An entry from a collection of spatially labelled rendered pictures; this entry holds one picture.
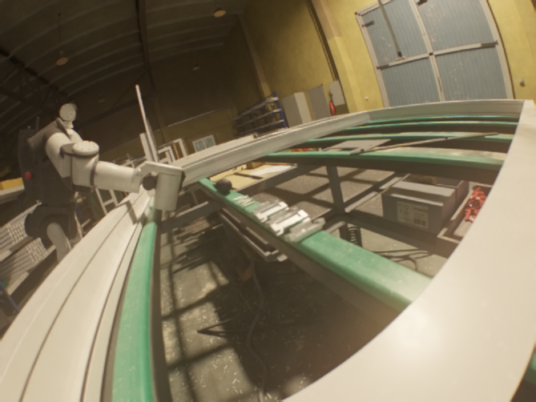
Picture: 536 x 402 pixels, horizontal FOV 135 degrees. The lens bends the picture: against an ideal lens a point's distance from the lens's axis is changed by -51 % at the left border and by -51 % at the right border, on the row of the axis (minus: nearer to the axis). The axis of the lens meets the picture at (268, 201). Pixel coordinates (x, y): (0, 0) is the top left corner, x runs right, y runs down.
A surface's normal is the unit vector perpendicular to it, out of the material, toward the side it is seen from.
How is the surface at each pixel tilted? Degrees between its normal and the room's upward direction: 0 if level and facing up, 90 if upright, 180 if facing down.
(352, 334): 0
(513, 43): 90
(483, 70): 90
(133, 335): 0
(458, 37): 90
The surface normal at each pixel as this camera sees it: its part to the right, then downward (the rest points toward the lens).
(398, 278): -0.29, -0.91
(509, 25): -0.86, 0.39
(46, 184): 0.63, 0.37
